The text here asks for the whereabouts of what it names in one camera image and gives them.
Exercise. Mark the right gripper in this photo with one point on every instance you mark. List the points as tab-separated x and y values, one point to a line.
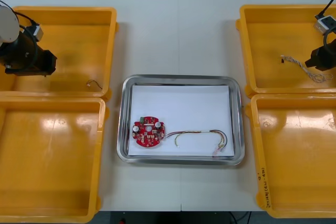
321	58

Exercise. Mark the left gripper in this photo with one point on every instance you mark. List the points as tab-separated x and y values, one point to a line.
46	61

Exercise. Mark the short harness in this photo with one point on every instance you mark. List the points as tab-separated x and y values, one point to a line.
88	85

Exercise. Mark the steel tray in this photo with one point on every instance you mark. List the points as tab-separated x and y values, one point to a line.
123	119

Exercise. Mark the round red circuit board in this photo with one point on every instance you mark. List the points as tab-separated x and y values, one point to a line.
148	137

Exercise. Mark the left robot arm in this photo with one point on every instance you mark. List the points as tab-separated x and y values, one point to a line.
8	24

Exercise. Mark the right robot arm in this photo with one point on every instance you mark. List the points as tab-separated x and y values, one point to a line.
324	23

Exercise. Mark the yellow-orange plastic bin with handwriting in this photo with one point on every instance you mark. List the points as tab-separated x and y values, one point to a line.
296	155

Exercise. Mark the white paper sheet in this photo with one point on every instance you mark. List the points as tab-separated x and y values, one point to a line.
183	103

